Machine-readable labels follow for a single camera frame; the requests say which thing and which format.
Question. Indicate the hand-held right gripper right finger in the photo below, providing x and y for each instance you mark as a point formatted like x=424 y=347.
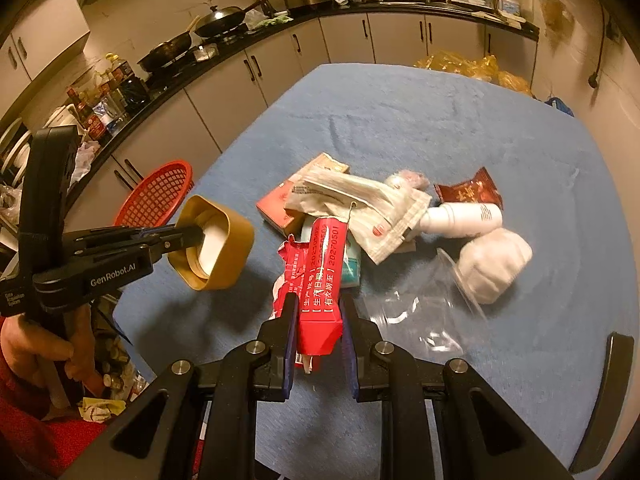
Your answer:
x=348 y=345

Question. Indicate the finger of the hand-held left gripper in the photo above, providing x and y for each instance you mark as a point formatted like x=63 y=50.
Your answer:
x=145 y=234
x=185 y=234

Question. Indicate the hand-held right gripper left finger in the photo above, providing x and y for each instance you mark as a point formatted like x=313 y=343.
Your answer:
x=289 y=325

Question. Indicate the red plastic basket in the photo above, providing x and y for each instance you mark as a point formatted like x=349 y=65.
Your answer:
x=155 y=192

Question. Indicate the orange cardboard box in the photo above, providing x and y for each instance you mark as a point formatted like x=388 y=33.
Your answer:
x=272 y=207

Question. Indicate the white spray bottle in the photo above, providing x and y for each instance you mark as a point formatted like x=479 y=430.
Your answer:
x=465 y=219

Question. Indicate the person's left hand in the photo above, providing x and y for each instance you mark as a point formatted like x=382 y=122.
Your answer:
x=47 y=355

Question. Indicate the torn red wrapper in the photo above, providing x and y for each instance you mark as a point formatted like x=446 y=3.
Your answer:
x=287 y=270

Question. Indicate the clear plastic bag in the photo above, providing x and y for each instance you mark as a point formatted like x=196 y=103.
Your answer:
x=415 y=320

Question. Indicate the white plastic bags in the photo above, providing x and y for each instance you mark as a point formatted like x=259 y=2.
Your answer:
x=82 y=160

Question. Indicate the red label sauce bottle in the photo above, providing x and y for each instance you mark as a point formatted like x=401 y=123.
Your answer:
x=92 y=122

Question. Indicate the yellow white cloth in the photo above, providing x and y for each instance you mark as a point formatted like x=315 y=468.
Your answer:
x=102 y=410

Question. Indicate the grey paper pouch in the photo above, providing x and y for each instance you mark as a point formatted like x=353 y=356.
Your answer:
x=350 y=195

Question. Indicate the dark sauce jug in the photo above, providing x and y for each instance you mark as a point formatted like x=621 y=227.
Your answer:
x=134 y=90

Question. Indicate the rack of white plates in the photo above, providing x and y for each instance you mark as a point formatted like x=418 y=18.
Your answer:
x=15 y=150

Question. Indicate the black kitchen countertop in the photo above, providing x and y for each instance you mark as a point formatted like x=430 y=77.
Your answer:
x=165 y=82

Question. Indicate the crumpled white tissue ball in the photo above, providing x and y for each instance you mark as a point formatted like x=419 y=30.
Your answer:
x=492 y=265

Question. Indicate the yellow cap oil bottle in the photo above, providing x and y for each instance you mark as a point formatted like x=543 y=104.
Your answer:
x=112 y=67

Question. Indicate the person's red clothing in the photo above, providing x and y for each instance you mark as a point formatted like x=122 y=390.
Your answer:
x=40 y=435

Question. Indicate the crumpled white wrapper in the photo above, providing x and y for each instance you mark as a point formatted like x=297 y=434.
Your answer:
x=405 y=180

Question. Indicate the black frying pan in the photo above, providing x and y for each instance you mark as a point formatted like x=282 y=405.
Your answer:
x=165 y=52

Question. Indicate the dark red snack packet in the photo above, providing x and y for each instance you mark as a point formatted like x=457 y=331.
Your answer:
x=470 y=190

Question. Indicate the grey lower kitchen cabinets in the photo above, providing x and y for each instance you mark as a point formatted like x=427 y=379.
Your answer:
x=280 y=60

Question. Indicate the grey kitchen cabinets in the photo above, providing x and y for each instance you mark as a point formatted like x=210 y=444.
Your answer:
x=45 y=40
x=280 y=60

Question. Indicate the wooden spatula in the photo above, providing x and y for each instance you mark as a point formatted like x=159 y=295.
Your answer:
x=194 y=24

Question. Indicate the grey upper kitchen cabinets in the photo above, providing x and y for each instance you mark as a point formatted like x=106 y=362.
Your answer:
x=45 y=40

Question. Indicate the wok with metal lid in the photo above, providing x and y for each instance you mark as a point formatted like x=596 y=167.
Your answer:
x=222 y=17

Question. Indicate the green cloth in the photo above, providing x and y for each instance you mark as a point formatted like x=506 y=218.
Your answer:
x=275 y=21

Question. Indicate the black chair back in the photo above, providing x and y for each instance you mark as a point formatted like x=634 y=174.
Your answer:
x=605 y=400

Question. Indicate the yellow plastic bags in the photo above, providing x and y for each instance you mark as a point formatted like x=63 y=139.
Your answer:
x=470 y=67

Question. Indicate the blue bag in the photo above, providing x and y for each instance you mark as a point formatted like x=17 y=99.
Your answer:
x=560 y=106

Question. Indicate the blue label bottle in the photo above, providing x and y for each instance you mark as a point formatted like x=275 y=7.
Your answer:
x=510 y=4

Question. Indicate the hanging plastic bag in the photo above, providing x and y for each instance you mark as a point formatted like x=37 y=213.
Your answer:
x=560 y=5

